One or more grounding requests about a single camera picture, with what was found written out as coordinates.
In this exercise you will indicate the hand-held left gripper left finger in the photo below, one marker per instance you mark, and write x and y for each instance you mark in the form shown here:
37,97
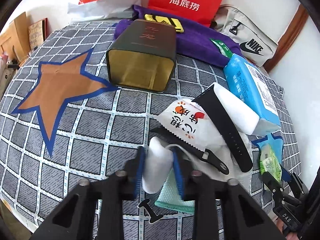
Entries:
140,171

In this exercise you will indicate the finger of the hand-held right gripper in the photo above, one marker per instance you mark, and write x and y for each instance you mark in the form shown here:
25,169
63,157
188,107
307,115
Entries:
271,183
296,185

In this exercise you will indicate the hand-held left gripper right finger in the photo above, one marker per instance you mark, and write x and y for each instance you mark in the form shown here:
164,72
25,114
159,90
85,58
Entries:
178,173

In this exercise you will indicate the white plush toy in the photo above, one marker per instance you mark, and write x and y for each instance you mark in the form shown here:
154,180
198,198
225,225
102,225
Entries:
157,165

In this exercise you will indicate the green wet wipes packet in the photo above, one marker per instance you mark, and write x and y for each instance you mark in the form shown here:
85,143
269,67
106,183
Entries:
270,162

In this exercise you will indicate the white orange print snack packet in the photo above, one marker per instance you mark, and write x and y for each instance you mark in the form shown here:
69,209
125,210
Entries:
182,122

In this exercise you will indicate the white rectangular box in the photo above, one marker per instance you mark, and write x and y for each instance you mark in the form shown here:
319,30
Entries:
240,107

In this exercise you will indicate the blue tissue pack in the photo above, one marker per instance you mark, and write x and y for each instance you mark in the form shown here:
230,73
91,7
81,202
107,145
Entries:
250,85

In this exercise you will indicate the teal cloth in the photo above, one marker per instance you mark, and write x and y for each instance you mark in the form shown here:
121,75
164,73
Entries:
172,198

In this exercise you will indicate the grey checked bed sheet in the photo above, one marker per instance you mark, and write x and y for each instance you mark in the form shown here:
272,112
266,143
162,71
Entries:
87,140

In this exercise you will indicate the dark tin box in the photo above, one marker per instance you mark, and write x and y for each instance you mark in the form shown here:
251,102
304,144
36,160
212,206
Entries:
142,45

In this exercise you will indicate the green white packet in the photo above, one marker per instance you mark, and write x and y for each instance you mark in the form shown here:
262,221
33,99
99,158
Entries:
223,47

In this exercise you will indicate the purple towel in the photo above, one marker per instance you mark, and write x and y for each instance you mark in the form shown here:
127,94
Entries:
200,40

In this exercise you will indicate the wooden headboard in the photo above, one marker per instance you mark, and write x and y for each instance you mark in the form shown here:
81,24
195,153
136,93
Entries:
292,35

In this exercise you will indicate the yellow black pouch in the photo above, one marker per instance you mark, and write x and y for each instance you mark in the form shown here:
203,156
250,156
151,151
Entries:
165,22

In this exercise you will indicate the grey waist bag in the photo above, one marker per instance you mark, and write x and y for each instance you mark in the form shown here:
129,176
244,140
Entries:
250,30

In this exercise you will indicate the brown framed box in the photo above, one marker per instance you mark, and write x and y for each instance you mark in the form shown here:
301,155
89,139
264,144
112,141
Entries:
37,33

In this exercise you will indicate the white plastic bag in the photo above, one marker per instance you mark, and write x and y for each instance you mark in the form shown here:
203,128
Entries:
112,0

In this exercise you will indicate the light wooden furniture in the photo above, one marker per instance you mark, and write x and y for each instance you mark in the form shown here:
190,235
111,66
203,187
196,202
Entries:
15,37

